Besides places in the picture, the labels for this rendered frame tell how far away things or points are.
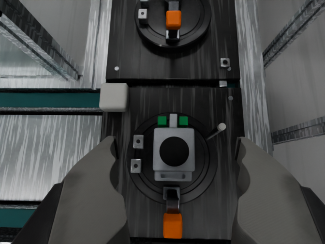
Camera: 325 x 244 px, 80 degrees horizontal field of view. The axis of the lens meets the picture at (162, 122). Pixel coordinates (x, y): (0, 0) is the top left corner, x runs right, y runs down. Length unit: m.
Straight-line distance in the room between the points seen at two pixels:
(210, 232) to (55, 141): 0.32
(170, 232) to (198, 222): 0.11
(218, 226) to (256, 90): 0.23
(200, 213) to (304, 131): 0.19
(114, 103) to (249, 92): 0.24
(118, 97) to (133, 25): 0.15
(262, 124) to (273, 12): 0.34
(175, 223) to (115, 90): 0.22
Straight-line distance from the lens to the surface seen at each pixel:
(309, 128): 0.35
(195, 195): 0.31
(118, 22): 0.43
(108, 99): 0.33
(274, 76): 0.54
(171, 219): 0.23
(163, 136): 0.21
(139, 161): 0.29
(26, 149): 0.47
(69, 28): 0.61
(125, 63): 0.38
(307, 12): 0.38
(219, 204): 0.34
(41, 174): 0.45
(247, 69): 0.40
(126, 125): 0.33
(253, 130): 0.37
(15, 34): 0.32
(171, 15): 0.29
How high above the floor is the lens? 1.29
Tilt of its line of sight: 77 degrees down
